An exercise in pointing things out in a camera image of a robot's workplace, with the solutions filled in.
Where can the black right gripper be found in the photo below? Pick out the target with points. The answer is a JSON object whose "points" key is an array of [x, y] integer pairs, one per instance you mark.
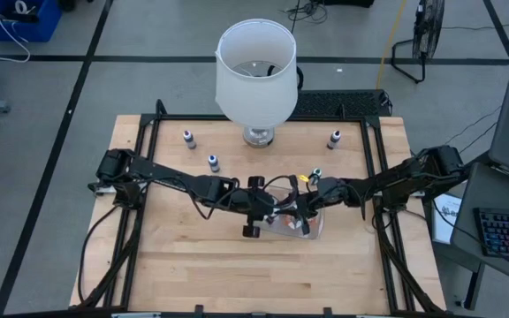
{"points": [[327, 194]]}

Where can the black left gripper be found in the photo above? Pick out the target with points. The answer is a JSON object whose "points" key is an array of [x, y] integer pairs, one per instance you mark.
{"points": [[254, 205]]}

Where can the large green food coloring bottle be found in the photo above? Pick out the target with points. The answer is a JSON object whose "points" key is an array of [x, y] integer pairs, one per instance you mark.
{"points": [[316, 172]]}

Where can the clear plastic container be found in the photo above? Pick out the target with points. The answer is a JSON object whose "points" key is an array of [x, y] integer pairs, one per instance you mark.
{"points": [[316, 225]]}

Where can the large black food coloring bottle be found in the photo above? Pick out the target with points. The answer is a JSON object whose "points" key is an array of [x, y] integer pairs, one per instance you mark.
{"points": [[333, 140]]}

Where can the large blue food coloring bottle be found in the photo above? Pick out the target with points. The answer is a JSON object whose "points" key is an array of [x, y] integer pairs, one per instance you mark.
{"points": [[213, 163]]}

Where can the large violet food coloring bottle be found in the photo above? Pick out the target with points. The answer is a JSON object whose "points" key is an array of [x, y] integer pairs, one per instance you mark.
{"points": [[189, 139]]}

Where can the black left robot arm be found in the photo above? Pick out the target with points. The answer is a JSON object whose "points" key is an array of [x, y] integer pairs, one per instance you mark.
{"points": [[166, 174]]}

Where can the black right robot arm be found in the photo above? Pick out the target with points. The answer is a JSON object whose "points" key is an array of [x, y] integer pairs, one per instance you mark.
{"points": [[396, 179]]}

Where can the black perforated panel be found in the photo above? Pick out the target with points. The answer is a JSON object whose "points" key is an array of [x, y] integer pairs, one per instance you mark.
{"points": [[338, 103]]}

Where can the silver table lamp white shade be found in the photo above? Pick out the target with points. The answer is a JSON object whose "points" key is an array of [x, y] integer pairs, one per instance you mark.
{"points": [[254, 97]]}

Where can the black table clip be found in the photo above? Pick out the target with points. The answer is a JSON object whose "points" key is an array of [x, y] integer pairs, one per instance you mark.
{"points": [[327, 309], [198, 308]]}

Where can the white paper sheet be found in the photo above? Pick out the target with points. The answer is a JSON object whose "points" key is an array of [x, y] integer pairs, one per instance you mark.
{"points": [[444, 218]]}

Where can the grey keyboard desk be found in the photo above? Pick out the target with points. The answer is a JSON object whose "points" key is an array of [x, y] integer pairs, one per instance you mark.
{"points": [[464, 238]]}

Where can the silver aluminium bar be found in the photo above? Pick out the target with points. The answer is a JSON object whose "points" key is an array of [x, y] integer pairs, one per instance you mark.
{"points": [[135, 315]]}

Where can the backlit black keyboard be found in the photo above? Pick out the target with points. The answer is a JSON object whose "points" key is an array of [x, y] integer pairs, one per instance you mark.
{"points": [[508, 234]]}

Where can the black floor fan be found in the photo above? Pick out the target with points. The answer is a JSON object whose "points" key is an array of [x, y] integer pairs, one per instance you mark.
{"points": [[429, 26]]}

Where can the large blue plastic bin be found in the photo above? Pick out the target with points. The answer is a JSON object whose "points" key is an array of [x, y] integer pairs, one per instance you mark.
{"points": [[38, 31]]}

